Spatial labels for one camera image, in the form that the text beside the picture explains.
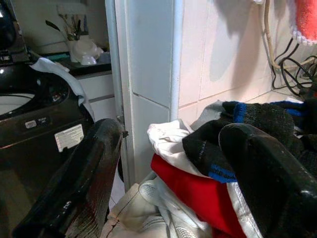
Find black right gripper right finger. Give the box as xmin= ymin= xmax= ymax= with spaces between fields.
xmin=218 ymin=123 xmax=317 ymax=238

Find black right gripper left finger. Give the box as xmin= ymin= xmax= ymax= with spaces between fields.
xmin=12 ymin=118 xmax=129 ymax=238

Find black top-load washing machine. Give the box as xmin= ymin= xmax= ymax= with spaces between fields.
xmin=0 ymin=0 xmax=96 ymax=196

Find black knit sock blue stripes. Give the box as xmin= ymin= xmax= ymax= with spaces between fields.
xmin=222 ymin=100 xmax=309 ymax=147

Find beige stitched garment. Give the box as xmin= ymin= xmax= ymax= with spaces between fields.
xmin=100 ymin=182 xmax=169 ymax=238

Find black sock with blue label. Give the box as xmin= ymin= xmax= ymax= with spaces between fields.
xmin=182 ymin=116 xmax=240 ymax=183

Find red garment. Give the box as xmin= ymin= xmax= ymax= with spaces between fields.
xmin=151 ymin=153 xmax=247 ymax=238

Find white cabinet with dark countertop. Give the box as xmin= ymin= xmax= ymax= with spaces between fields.
xmin=37 ymin=51 xmax=117 ymax=122

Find white cloth on washer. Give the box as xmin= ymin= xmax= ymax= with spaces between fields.
xmin=30 ymin=57 xmax=96 ymax=122

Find white vase with plant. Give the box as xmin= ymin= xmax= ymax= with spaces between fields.
xmin=45 ymin=6 xmax=104 ymax=63

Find pink and white towel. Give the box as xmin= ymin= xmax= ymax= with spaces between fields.
xmin=289 ymin=0 xmax=317 ymax=47

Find black cable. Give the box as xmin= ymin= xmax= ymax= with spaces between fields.
xmin=271 ymin=37 xmax=317 ymax=96

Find beige hose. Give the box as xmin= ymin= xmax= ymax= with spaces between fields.
xmin=263 ymin=0 xmax=280 ymax=69

